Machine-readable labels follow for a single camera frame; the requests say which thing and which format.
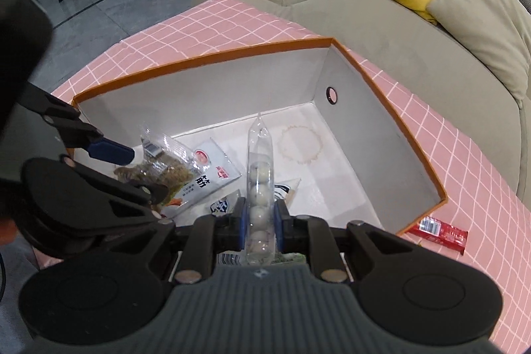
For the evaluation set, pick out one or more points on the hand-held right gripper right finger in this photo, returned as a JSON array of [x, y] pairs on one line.
[[282, 227]]

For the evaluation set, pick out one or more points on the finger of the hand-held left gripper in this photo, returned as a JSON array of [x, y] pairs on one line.
[[110, 153], [124, 188]]

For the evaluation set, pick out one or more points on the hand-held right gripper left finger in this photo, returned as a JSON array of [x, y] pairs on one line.
[[239, 225]]

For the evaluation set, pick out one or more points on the clear tube of white balls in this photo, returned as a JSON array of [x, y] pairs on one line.
[[260, 192]]

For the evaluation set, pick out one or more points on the clear packet of brown snack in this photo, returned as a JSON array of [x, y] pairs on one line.
[[166, 167]]

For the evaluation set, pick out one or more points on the orange rimmed white box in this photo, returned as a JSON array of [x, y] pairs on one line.
[[232, 88]]

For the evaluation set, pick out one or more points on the red snack bar packet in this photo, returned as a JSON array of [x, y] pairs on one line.
[[439, 233]]

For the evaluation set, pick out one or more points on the white packet with red logo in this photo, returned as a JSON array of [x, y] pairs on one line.
[[215, 171]]

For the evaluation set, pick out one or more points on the pink checked tablecloth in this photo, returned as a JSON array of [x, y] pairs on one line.
[[215, 26]]

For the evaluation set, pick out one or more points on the beige sofa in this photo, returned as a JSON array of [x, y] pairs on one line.
[[352, 18]]

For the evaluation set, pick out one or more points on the beige cushion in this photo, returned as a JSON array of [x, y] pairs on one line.
[[485, 14]]

